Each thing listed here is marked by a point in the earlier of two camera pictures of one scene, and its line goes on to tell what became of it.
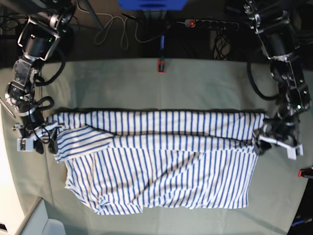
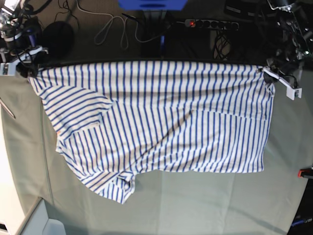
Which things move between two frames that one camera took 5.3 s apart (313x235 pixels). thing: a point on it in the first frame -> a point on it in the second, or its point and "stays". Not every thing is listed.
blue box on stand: (152, 5) stays
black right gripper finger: (53, 142) -> (26, 71)
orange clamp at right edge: (303, 172) stays
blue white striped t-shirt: (121, 161) stays
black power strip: (210, 24) stays
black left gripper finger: (261, 146) -> (269, 79)
